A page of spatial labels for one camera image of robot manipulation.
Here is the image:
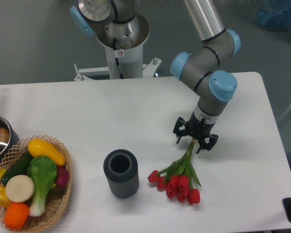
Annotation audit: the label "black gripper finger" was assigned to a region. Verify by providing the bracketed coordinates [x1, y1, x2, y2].
[196, 133, 219, 154]
[173, 117, 189, 144]

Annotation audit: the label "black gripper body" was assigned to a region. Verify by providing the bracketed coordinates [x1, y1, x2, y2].
[186, 114, 216, 141]

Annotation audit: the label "red tulip bouquet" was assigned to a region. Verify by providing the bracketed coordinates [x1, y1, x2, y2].
[147, 139, 202, 205]

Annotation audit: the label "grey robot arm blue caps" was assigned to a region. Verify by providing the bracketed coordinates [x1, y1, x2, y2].
[70, 0, 241, 150]

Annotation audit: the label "dark grey ribbed vase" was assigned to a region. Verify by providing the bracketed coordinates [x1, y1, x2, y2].
[103, 149, 139, 199]

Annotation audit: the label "blue plastic bag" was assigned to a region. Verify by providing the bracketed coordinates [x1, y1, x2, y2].
[255, 0, 291, 40]

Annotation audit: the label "green bok choy toy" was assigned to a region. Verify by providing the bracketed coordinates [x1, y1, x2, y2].
[27, 155, 57, 217]

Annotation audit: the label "yellow squash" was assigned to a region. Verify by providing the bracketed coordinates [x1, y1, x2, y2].
[27, 138, 66, 166]

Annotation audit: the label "woven wicker basket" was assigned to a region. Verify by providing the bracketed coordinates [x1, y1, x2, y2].
[0, 135, 73, 233]

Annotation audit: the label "dark green cucumber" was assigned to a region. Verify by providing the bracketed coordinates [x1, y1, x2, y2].
[0, 150, 33, 185]

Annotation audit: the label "orange fruit toy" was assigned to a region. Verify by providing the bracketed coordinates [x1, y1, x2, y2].
[3, 202, 29, 230]

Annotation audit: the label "yellow bell pepper toy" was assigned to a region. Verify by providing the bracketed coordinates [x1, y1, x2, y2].
[0, 184, 13, 209]

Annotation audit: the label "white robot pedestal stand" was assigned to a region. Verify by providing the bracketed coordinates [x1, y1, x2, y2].
[74, 45, 162, 81]

